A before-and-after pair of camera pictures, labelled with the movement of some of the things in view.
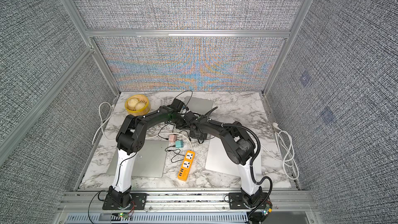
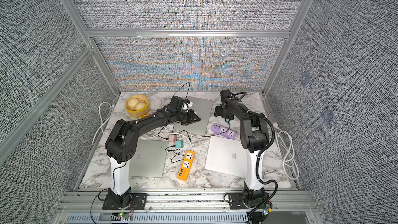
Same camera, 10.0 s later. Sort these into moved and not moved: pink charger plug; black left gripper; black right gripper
Moved: black right gripper
Not moved: black left gripper; pink charger plug
